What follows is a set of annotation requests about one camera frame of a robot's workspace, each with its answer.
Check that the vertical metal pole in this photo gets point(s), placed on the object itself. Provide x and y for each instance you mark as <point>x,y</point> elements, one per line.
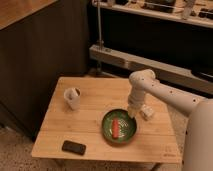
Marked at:
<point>99,24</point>

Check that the orange carrot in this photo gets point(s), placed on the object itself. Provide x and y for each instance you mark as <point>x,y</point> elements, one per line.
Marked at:
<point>115,128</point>

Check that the green ceramic bowl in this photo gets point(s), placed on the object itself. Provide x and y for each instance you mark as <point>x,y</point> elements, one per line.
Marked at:
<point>127,126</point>

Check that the black smartphone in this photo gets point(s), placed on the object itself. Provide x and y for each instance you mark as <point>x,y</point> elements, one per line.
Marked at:
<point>74,147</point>

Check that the dark wooden cabinet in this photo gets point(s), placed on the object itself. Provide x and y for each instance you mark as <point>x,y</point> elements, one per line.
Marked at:
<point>34,53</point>

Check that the white mug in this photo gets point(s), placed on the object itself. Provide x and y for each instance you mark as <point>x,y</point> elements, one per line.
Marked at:
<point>72,97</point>

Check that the metal shelf rack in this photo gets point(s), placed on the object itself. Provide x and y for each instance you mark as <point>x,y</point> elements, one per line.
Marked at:
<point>179,52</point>

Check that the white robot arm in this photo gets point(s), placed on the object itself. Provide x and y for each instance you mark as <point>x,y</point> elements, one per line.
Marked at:
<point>198,148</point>

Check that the wooden folding table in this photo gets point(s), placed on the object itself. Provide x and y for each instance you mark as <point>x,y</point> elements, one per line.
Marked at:
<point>154,141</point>

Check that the white rectangular box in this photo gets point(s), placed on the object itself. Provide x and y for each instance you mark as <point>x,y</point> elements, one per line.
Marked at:
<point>147,112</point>

